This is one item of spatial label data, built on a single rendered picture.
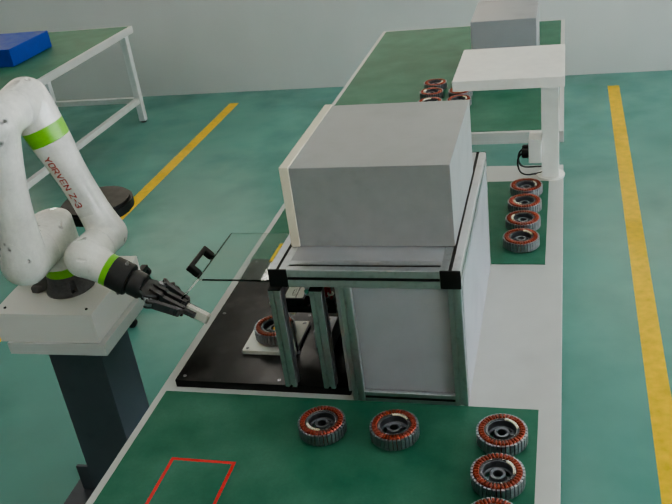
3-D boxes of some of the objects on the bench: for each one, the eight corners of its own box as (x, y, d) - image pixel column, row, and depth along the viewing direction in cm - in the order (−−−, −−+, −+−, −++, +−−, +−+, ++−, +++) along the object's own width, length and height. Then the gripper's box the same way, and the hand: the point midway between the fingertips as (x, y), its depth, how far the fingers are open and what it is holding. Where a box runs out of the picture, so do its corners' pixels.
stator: (250, 346, 225) (248, 335, 224) (263, 323, 235) (261, 312, 233) (290, 347, 223) (288, 336, 221) (301, 324, 232) (299, 313, 230)
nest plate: (242, 354, 225) (241, 350, 224) (259, 323, 238) (259, 319, 237) (295, 356, 221) (295, 352, 220) (310, 324, 234) (310, 320, 233)
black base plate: (176, 386, 219) (174, 379, 218) (253, 265, 273) (252, 259, 272) (351, 395, 207) (350, 388, 206) (395, 266, 261) (395, 260, 260)
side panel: (353, 400, 205) (337, 287, 190) (356, 393, 208) (340, 280, 193) (468, 406, 198) (461, 289, 183) (470, 398, 200) (462, 282, 185)
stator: (321, 410, 203) (319, 398, 201) (356, 426, 196) (355, 414, 194) (289, 436, 196) (287, 423, 194) (325, 454, 189) (322, 441, 187)
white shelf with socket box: (459, 209, 291) (451, 81, 270) (470, 167, 322) (463, 49, 301) (564, 208, 282) (564, 76, 260) (564, 165, 313) (565, 43, 292)
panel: (348, 390, 205) (333, 285, 191) (395, 259, 261) (386, 170, 247) (353, 391, 205) (338, 285, 191) (398, 259, 261) (389, 170, 247)
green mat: (42, 582, 167) (42, 581, 167) (166, 391, 218) (166, 390, 218) (528, 641, 142) (528, 640, 142) (538, 410, 193) (538, 409, 193)
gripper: (138, 279, 239) (213, 316, 238) (117, 303, 228) (195, 342, 227) (144, 259, 235) (221, 296, 234) (123, 282, 224) (203, 322, 223)
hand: (197, 313), depth 231 cm, fingers closed
